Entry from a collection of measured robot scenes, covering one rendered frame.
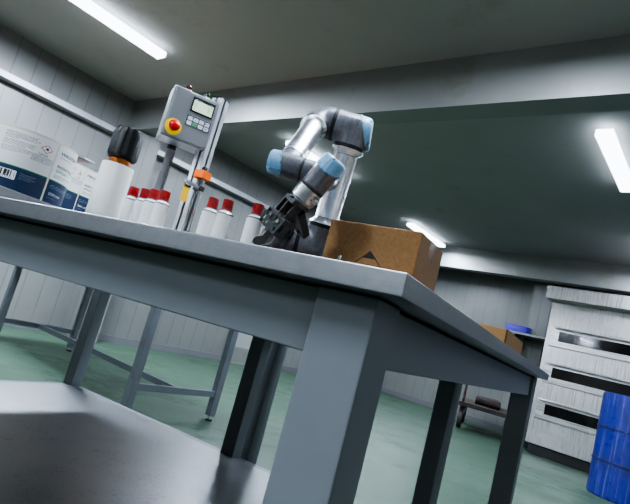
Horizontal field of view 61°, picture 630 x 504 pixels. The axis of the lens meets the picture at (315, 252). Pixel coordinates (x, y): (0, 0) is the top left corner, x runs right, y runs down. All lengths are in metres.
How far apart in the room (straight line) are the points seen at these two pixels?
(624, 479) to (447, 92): 3.75
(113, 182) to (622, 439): 5.08
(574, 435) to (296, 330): 7.07
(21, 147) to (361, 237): 0.92
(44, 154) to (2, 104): 4.98
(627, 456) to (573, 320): 2.35
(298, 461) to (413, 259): 1.11
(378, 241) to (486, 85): 2.39
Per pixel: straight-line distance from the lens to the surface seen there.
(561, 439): 7.54
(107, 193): 1.54
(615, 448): 5.80
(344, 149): 1.88
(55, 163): 1.34
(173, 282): 0.59
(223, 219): 1.62
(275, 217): 1.46
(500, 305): 9.86
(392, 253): 1.56
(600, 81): 3.59
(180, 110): 1.99
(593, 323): 7.57
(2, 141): 1.34
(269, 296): 0.52
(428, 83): 4.05
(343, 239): 1.63
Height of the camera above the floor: 0.77
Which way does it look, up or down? 8 degrees up
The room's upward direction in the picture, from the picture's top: 15 degrees clockwise
